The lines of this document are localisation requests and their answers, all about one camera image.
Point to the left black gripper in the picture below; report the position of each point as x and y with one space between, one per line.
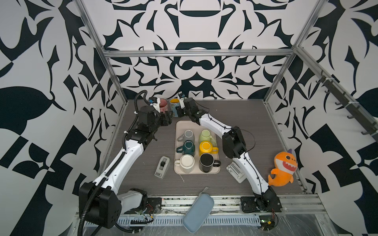
165 119

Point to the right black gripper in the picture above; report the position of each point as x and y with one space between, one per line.
178 108

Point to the light blue butterfly mug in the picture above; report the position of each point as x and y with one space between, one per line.
174 104

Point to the pink ceramic mug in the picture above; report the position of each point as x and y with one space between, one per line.
163 105

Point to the grey ceramic mug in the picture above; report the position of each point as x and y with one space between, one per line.
188 135

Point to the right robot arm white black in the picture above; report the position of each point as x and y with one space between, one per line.
234 147

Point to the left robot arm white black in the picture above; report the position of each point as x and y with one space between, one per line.
99 201

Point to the light green mug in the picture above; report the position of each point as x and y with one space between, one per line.
207 136

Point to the dark green mug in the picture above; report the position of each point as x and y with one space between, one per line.
187 148

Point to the yellow mug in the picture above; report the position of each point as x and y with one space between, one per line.
207 147

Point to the white cream mug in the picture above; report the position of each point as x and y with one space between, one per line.
185 164

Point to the black mug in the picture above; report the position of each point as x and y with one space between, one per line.
207 162

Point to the beige serving tray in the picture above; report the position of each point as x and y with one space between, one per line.
181 127

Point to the blue-grey pencil case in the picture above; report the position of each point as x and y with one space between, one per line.
198 212

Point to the orange shark plush toy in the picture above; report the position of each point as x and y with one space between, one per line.
285 166

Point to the green circuit board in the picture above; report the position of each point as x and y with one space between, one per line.
268 222

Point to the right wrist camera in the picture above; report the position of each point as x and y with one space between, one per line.
181 97

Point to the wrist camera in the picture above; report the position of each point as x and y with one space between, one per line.
181 97
155 102

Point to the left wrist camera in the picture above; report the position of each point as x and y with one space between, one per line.
155 102

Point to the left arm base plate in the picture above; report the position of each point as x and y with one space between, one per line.
147 204

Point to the white cable duct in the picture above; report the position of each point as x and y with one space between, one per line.
178 220

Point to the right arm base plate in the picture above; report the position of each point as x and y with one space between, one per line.
254 204

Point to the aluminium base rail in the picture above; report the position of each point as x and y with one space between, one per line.
291 203

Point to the wall hook rack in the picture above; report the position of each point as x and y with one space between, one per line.
355 109

